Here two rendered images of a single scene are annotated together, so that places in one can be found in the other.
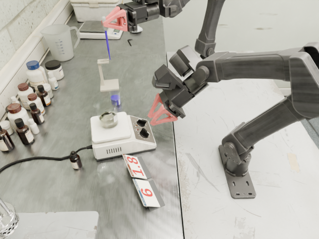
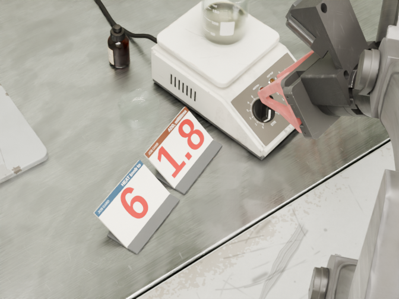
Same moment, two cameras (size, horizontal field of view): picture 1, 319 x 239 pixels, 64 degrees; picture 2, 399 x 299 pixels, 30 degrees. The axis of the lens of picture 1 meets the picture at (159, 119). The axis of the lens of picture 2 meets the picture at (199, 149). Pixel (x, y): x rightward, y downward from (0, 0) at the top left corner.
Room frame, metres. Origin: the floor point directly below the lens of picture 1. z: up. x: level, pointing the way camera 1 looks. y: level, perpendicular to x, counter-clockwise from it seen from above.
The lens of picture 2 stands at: (0.18, -0.37, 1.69)
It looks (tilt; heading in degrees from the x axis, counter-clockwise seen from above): 55 degrees down; 53
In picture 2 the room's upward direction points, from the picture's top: 4 degrees clockwise
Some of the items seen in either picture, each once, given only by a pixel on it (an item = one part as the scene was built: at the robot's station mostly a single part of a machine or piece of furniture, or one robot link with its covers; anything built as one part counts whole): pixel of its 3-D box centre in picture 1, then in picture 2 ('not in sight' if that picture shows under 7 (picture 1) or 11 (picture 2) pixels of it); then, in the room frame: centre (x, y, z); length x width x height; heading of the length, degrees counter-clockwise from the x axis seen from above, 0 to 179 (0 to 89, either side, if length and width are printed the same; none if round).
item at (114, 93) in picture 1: (115, 97); not in sight; (0.83, 0.18, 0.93); 0.04 x 0.04 x 0.06
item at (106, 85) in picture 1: (107, 73); not in sight; (0.95, 0.22, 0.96); 0.08 x 0.08 x 0.13; 9
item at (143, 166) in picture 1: (136, 165); (184, 149); (0.49, 0.07, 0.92); 0.09 x 0.06 x 0.04; 23
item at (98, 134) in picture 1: (110, 126); (218, 38); (0.60, 0.16, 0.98); 0.12 x 0.12 x 0.01; 14
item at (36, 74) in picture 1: (37, 76); not in sight; (0.93, 0.51, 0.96); 0.07 x 0.07 x 0.13
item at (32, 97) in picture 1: (35, 105); not in sight; (0.76, 0.47, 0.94); 0.05 x 0.05 x 0.09
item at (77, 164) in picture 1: (75, 159); (118, 43); (0.51, 0.26, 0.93); 0.03 x 0.03 x 0.07
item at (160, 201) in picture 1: (148, 192); (138, 206); (0.40, 0.03, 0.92); 0.09 x 0.06 x 0.04; 23
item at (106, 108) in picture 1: (107, 114); (222, 8); (0.61, 0.16, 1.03); 0.07 x 0.06 x 0.08; 103
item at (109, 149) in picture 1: (119, 134); (231, 71); (0.61, 0.13, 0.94); 0.22 x 0.13 x 0.08; 104
